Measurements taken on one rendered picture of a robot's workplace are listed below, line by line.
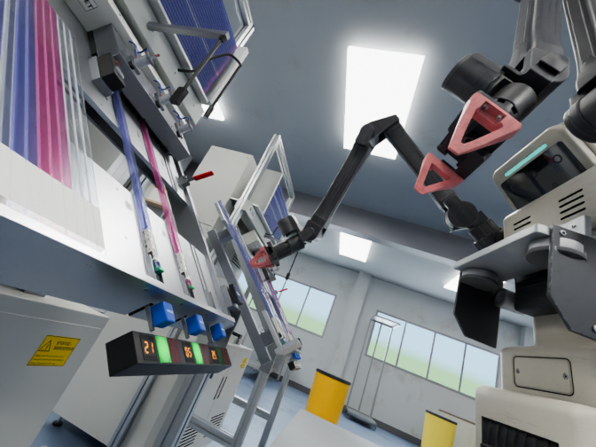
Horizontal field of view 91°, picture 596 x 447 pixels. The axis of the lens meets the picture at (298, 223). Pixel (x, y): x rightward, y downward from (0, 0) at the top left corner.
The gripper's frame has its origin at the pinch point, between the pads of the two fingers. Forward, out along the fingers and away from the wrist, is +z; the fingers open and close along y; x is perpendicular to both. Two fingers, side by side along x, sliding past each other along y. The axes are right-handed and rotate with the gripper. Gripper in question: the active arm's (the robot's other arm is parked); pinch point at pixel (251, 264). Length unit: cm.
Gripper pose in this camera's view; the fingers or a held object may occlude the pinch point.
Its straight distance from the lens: 103.3
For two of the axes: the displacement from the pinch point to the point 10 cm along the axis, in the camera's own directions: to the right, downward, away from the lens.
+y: -0.3, -4.2, -9.1
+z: -9.0, 4.1, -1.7
